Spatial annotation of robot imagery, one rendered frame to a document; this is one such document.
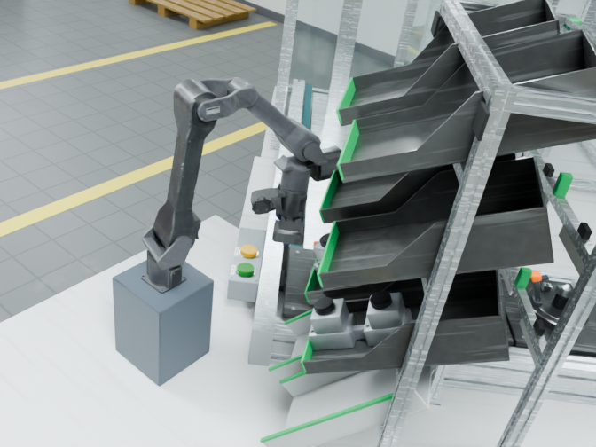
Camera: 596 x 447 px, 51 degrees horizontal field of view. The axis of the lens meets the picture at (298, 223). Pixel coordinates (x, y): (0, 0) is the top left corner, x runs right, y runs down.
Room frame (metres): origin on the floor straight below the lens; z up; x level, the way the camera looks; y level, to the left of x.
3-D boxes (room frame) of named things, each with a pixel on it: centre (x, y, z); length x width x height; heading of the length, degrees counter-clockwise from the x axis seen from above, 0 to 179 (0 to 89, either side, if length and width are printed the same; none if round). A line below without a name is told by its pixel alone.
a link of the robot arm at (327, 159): (1.13, -0.01, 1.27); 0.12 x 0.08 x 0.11; 128
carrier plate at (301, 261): (1.10, -0.11, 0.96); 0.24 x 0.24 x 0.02; 2
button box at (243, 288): (1.18, 0.10, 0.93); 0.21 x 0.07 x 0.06; 2
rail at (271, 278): (1.37, 0.05, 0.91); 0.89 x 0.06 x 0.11; 2
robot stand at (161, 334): (0.93, 0.24, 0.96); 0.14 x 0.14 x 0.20; 56
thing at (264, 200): (1.09, 0.07, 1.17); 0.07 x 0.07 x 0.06; 4
